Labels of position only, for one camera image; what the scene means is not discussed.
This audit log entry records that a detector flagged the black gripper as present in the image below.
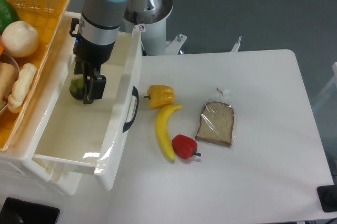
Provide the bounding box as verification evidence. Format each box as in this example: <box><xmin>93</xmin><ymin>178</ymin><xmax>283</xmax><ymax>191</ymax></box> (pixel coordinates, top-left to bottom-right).
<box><xmin>73</xmin><ymin>36</ymin><xmax>115</xmax><ymax>104</ymax></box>

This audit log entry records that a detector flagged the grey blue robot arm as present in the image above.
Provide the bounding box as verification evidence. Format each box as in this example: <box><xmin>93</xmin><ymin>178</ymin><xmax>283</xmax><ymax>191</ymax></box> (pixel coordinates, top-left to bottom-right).
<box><xmin>70</xmin><ymin>0</ymin><xmax>128</xmax><ymax>104</ymax></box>

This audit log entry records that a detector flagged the open upper white drawer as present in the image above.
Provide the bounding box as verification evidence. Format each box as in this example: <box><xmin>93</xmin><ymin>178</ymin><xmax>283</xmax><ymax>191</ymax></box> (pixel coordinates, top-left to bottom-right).
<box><xmin>34</xmin><ymin>30</ymin><xmax>142</xmax><ymax>190</ymax></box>

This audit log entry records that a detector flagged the white drawer cabinet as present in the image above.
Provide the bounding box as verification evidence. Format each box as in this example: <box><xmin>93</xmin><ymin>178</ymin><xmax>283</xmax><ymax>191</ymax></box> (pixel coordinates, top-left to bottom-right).
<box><xmin>0</xmin><ymin>11</ymin><xmax>87</xmax><ymax>196</ymax></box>

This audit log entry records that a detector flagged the pale twisted bread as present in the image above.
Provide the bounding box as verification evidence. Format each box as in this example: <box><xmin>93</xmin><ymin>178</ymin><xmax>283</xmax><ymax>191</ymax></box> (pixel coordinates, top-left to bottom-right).
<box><xmin>7</xmin><ymin>63</ymin><xmax>37</xmax><ymax>113</ymax></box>

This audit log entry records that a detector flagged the yellow bell pepper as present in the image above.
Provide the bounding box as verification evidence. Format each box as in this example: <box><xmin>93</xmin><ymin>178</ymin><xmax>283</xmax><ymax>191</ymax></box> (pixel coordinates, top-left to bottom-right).
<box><xmin>144</xmin><ymin>85</ymin><xmax>175</xmax><ymax>109</ymax></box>

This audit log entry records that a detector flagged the white round bun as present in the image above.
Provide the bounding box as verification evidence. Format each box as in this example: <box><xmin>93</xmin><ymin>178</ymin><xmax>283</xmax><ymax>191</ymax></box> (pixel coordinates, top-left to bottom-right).
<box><xmin>2</xmin><ymin>21</ymin><xmax>39</xmax><ymax>58</ymax></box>

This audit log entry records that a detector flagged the brown bread roll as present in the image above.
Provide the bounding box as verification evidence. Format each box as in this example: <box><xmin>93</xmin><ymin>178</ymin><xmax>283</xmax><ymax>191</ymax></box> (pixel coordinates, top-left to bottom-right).
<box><xmin>0</xmin><ymin>62</ymin><xmax>17</xmax><ymax>110</ymax></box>

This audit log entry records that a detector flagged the yellow woven basket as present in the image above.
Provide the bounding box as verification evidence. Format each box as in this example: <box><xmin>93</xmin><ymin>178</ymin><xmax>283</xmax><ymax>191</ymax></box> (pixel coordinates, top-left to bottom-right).
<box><xmin>1</xmin><ymin>0</ymin><xmax>70</xmax><ymax>152</ymax></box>

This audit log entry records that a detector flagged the yellow banana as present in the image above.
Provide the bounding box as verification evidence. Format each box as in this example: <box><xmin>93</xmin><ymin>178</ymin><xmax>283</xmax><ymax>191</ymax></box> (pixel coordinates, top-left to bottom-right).
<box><xmin>155</xmin><ymin>104</ymin><xmax>183</xmax><ymax>163</ymax></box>

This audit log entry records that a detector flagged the green bell pepper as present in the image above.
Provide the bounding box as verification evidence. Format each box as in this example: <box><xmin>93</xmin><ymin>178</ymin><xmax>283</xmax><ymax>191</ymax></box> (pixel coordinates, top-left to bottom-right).
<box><xmin>0</xmin><ymin>0</ymin><xmax>19</xmax><ymax>34</ymax></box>

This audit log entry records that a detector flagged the red bell pepper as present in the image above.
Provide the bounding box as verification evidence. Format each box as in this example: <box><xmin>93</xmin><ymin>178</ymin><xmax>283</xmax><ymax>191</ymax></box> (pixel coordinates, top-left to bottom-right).
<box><xmin>172</xmin><ymin>134</ymin><xmax>201</xmax><ymax>160</ymax></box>

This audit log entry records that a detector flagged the bread slice in plastic bag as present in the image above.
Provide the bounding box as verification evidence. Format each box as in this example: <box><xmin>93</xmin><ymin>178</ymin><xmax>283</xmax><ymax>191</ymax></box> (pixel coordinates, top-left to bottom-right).
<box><xmin>194</xmin><ymin>87</ymin><xmax>236</xmax><ymax>148</ymax></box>

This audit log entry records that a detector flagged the black device bottom left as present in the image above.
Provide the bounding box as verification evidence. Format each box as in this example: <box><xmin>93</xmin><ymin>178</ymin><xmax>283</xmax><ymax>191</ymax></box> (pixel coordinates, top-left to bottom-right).
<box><xmin>1</xmin><ymin>197</ymin><xmax>60</xmax><ymax>223</ymax></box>

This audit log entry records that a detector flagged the black device right edge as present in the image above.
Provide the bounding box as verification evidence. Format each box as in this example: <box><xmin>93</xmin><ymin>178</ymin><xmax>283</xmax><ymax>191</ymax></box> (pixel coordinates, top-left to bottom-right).
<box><xmin>316</xmin><ymin>185</ymin><xmax>337</xmax><ymax>212</ymax></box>

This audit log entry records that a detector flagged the dark blue drawer handle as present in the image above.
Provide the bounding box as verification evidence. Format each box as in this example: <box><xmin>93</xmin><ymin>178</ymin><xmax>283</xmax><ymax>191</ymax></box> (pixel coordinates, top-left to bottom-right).
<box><xmin>123</xmin><ymin>86</ymin><xmax>140</xmax><ymax>132</ymax></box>

